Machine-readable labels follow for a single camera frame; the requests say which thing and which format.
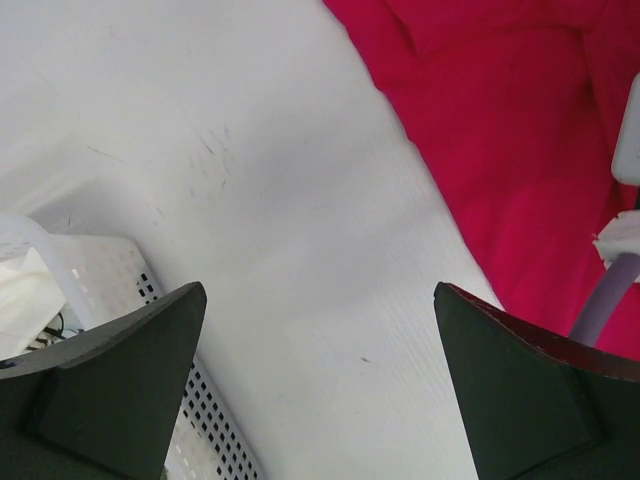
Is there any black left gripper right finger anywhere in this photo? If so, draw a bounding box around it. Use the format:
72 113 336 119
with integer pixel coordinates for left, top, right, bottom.
434 283 639 479

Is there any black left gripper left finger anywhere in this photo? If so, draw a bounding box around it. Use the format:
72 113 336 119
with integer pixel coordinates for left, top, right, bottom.
1 282 207 479

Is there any magenta t-shirt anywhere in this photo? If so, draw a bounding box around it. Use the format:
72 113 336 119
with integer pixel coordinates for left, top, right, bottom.
328 1 639 335

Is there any white plastic laundry basket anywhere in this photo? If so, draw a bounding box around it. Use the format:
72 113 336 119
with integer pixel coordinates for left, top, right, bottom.
1 214 266 479

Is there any white floral print t-shirt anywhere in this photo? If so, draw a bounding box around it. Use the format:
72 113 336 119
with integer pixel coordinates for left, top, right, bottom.
1 248 67 359

